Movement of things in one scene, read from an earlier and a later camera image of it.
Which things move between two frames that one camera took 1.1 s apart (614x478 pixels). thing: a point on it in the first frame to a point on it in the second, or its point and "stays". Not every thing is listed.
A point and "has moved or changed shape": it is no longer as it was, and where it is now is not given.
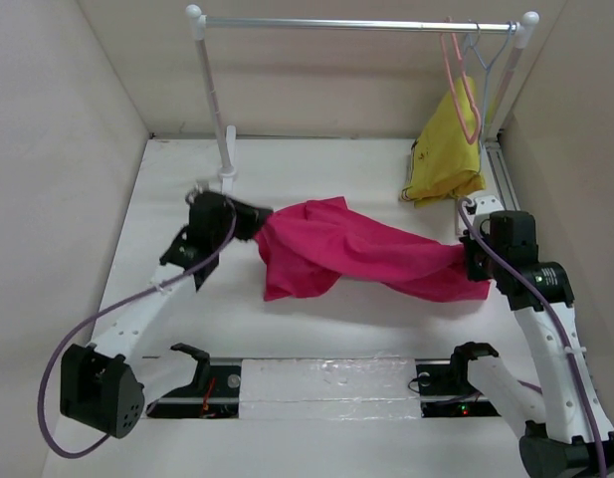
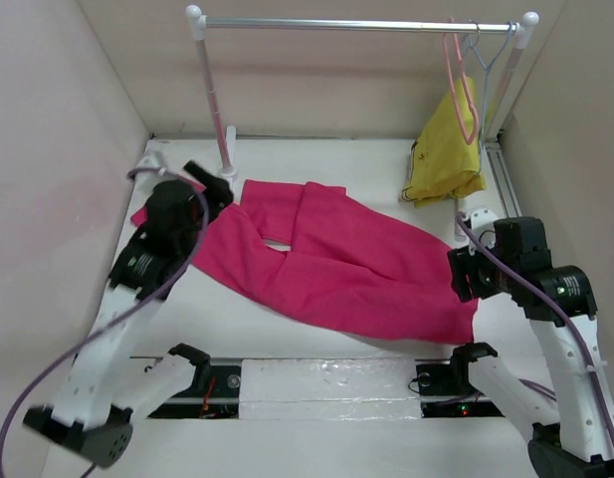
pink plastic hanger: (465, 82) stays
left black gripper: (252, 218) to (218, 193)
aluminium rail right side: (495, 155) stays
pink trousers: (308, 247) has moved or changed shape
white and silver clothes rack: (225, 137) stays
